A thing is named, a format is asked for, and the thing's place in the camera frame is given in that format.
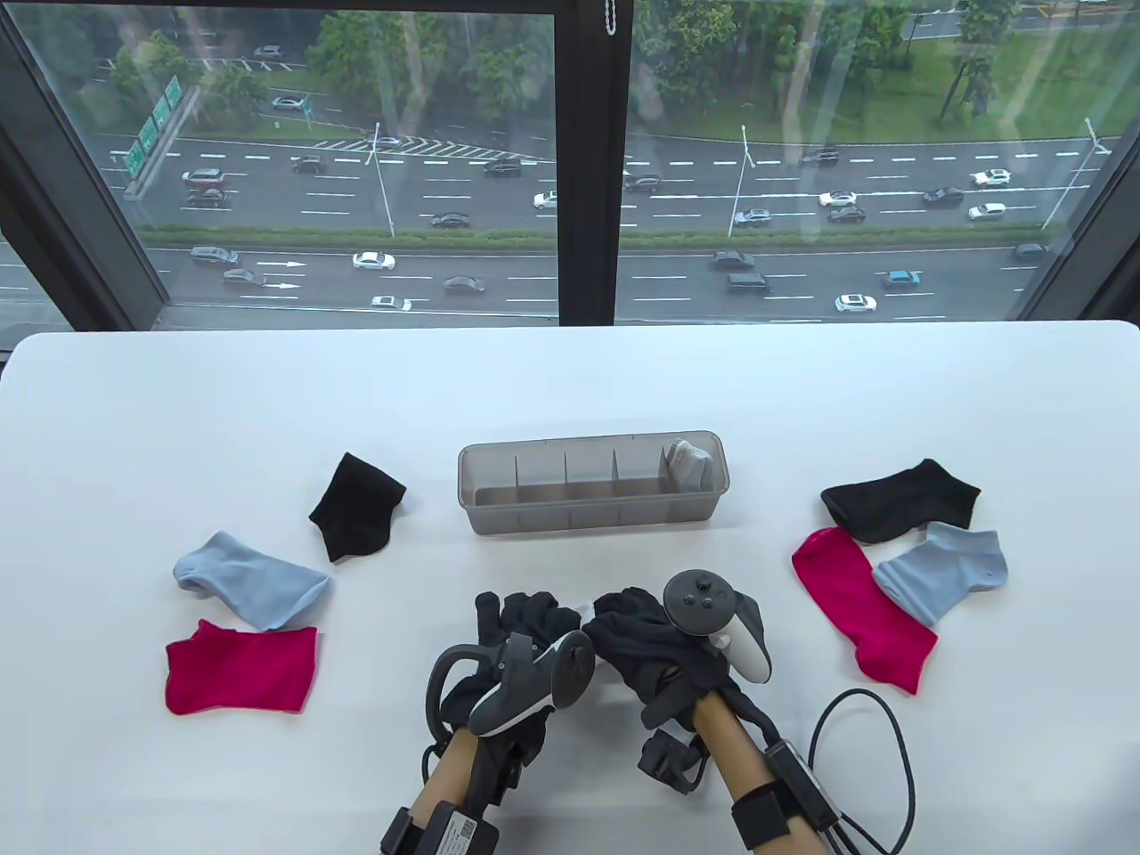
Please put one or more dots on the person's left hand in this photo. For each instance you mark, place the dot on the person's left hand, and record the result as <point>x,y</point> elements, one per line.
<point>530,619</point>

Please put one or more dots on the pink sock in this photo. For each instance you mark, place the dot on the pink sock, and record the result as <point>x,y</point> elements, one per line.
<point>240,668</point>
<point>846,597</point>

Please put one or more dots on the black sock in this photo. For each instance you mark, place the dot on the black sock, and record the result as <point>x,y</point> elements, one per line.
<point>356,508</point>
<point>899,503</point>

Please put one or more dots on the grey plastic divided organizer box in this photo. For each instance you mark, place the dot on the grey plastic divided organizer box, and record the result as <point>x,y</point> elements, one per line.
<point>570,512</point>

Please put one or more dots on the light blue sock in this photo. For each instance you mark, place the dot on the light blue sock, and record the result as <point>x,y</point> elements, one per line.
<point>249,583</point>
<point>944,570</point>

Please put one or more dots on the person's left forearm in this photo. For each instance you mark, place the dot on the person's left forearm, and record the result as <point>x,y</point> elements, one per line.
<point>450,770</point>

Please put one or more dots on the white sock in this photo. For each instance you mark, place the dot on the white sock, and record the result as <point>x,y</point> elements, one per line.
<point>585,609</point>

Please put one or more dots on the grey sock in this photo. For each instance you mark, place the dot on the grey sock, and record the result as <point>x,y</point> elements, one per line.
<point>679,450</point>
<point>695,470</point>

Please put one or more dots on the person's right hand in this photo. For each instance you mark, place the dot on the person's right hand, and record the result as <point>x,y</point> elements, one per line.
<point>646,641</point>

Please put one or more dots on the black labelled sensor box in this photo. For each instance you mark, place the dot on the black labelled sensor box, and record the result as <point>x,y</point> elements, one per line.
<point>459,833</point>
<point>802,784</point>

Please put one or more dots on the person's right forearm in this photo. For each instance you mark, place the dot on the person's right forearm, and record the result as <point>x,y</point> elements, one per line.
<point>730,748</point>

